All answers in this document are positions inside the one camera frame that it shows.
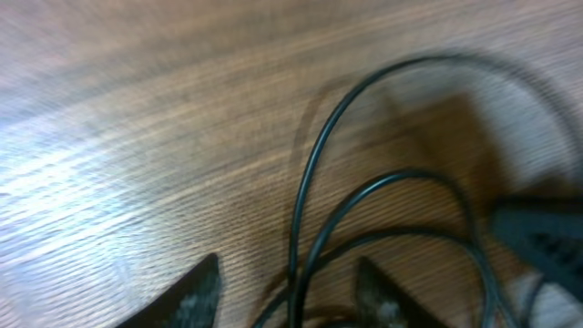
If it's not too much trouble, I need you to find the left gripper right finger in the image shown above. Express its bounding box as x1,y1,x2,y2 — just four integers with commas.
354,257,446,328

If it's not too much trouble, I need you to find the black USB cable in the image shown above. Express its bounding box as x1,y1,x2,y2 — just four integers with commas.
252,52,583,328

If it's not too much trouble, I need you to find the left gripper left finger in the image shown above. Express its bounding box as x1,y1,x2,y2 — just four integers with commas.
118,253,222,328

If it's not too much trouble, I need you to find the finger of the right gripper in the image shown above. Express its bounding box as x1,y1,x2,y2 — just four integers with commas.
491,198,582,300

